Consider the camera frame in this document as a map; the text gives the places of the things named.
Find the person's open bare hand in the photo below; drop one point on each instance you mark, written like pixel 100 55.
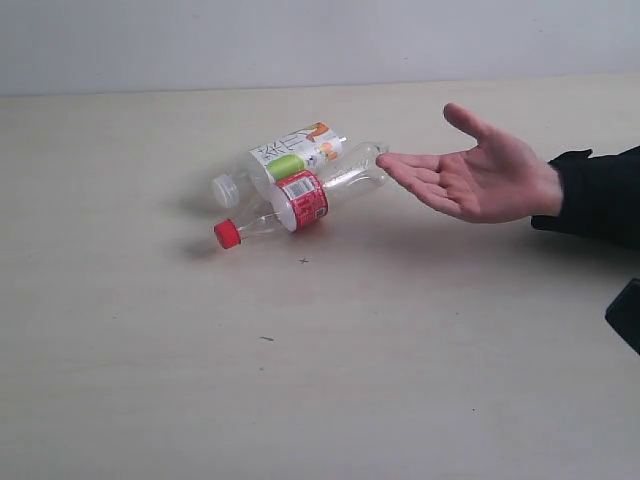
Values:
pixel 499 180

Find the clear bottle red label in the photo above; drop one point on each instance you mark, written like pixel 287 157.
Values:
pixel 304 198

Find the clear tea bottle white cap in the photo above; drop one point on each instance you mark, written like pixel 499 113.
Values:
pixel 253 175

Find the black object at table edge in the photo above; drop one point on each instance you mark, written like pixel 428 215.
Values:
pixel 623 314

